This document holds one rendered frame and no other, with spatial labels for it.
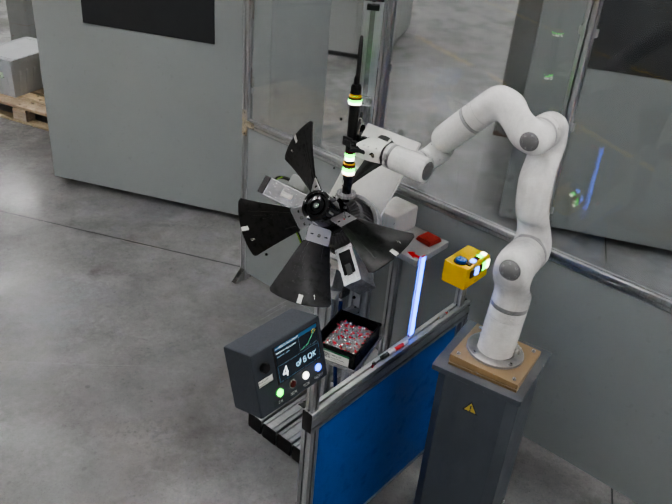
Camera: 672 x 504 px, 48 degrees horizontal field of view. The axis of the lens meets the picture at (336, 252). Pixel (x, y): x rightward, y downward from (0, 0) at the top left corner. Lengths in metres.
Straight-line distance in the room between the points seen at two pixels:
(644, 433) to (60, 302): 3.00
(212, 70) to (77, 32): 0.92
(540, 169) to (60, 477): 2.28
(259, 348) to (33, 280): 2.80
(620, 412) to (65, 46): 3.87
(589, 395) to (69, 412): 2.29
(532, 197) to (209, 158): 3.05
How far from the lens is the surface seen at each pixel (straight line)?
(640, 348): 3.13
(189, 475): 3.34
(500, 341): 2.45
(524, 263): 2.25
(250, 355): 1.93
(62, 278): 4.59
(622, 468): 3.47
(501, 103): 2.21
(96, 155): 5.39
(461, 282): 2.75
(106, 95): 5.16
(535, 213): 2.26
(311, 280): 2.69
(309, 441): 2.42
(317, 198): 2.70
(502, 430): 2.55
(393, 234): 2.64
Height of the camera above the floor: 2.47
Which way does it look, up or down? 31 degrees down
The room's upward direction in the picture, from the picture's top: 5 degrees clockwise
